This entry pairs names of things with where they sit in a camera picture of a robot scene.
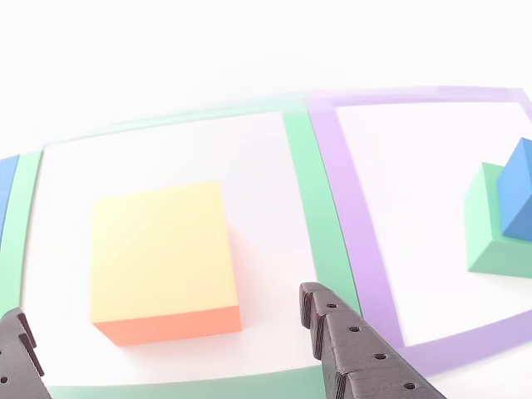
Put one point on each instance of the orange cube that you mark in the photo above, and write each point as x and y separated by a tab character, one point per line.
162	257

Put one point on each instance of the purple tape square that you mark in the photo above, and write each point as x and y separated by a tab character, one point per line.
357	208

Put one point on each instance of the green cube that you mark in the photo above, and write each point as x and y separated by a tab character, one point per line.
482	216

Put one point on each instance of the green tape square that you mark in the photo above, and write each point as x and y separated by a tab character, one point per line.
324	216

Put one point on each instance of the blue tape square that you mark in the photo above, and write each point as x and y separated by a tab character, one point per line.
6	187

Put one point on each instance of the small blue cube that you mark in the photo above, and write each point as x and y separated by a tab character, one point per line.
517	195

